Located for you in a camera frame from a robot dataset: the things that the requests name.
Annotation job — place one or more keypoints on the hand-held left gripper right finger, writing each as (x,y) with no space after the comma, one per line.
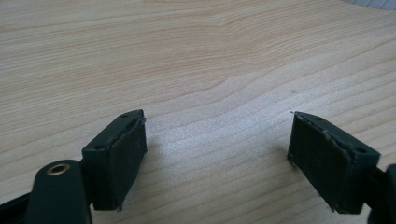
(327,165)

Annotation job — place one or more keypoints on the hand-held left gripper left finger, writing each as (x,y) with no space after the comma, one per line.
(120,158)

